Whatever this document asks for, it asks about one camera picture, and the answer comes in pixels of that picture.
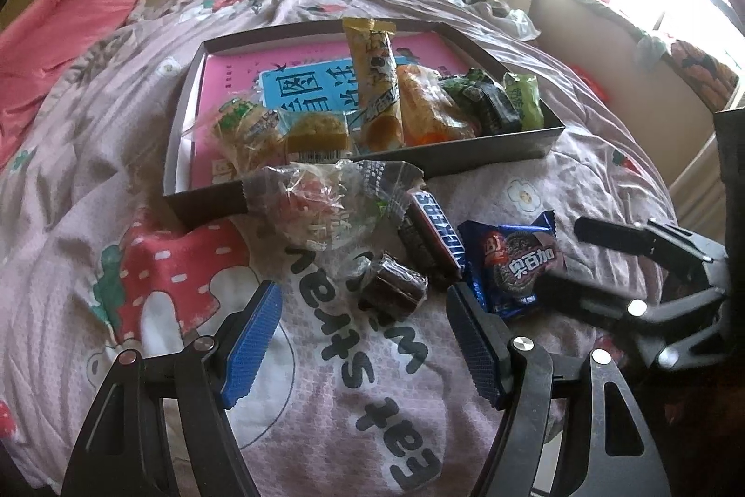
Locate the small yellow cake packet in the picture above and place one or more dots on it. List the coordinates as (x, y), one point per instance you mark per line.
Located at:
(317, 133)

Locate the dark shallow cardboard box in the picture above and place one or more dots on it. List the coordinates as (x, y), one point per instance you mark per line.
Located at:
(465, 156)

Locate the clear cake packet green label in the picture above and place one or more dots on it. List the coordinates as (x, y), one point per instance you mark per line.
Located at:
(241, 133)

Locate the clear pink candy packet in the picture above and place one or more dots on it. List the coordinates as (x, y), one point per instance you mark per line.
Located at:
(308, 206)

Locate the light green snack packet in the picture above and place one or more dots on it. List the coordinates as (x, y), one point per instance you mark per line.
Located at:
(524, 98)

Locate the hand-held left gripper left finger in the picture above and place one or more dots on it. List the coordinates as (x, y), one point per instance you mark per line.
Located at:
(250, 345)

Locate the blue cookie packet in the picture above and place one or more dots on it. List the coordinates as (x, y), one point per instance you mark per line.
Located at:
(515, 258)

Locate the white crumpled cloth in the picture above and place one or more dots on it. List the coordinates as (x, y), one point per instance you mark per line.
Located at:
(495, 14)

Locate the small dark chocolate packet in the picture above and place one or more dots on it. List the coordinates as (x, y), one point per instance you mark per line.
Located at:
(390, 287)

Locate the red cloth item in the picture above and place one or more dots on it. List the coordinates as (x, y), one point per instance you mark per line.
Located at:
(592, 82)

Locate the dark green snack packet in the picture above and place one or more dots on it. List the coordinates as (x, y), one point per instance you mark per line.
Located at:
(497, 110)
(465, 89)

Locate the floral cushion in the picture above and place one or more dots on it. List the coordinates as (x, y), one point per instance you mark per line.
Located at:
(704, 72)

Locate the long yellow snack packet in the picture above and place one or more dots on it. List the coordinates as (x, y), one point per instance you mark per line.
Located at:
(375, 78)

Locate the small white cloth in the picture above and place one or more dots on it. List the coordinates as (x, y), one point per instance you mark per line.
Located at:
(652, 47)

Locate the orange bread packet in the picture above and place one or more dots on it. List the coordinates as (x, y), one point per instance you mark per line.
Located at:
(433, 110)

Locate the brown chocolate bar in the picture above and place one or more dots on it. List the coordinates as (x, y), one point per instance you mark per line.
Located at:
(433, 235)

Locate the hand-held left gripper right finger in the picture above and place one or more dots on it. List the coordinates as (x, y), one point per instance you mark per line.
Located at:
(480, 351)

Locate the pink pillow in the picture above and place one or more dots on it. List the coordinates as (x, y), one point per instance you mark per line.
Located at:
(52, 37)

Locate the pink and blue book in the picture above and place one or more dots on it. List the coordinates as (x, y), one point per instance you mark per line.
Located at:
(233, 78)

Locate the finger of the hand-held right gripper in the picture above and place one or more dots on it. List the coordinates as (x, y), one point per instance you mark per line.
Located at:
(611, 235)
(582, 296)

